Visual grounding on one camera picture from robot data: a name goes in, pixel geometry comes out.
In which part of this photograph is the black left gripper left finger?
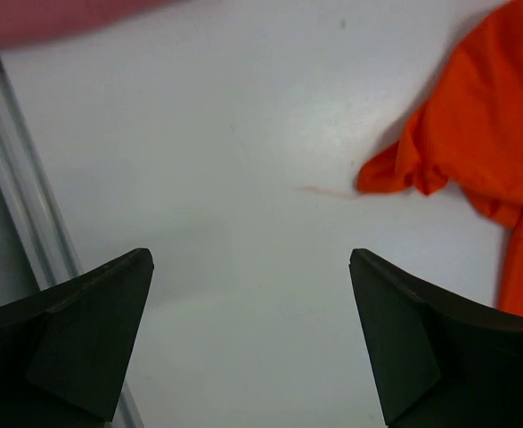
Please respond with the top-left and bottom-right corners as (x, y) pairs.
(0, 248), (154, 427)

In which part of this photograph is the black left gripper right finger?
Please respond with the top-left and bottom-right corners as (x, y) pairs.
(349, 249), (523, 427)

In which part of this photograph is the orange t-shirt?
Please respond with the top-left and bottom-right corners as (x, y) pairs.
(355, 1), (523, 316)

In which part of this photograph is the pink red t-shirt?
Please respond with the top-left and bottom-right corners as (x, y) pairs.
(0, 0), (168, 50)

